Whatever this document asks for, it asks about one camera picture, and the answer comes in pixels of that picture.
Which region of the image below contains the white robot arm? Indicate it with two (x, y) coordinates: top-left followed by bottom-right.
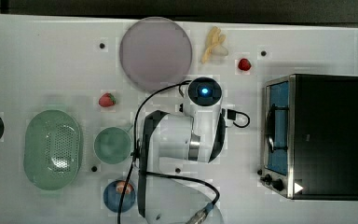
(137, 77), (226, 224)

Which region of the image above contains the red strawberry near oven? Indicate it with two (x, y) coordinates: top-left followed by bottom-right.
(238, 58), (252, 71)

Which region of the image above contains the black toaster oven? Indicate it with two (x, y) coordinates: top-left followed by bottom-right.
(257, 74), (358, 201)

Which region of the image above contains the grey round plate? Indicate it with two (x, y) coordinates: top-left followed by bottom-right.
(119, 17), (192, 91)

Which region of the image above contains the red strawberry near colander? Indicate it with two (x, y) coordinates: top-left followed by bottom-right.
(99, 92), (116, 107)

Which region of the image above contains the green metal cup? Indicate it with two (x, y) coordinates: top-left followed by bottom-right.
(93, 127), (132, 164)

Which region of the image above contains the peeled banana toy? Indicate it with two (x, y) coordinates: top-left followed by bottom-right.
(200, 26), (228, 63)

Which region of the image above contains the orange slice toy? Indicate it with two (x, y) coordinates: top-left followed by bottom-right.
(116, 181), (133, 194)

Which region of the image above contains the blue bowl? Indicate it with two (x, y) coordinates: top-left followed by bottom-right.
(103, 180), (136, 213)

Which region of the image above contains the green colander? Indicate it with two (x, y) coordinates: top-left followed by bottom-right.
(23, 110), (83, 190)

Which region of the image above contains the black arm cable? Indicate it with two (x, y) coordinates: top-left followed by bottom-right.
(117, 79), (252, 224)

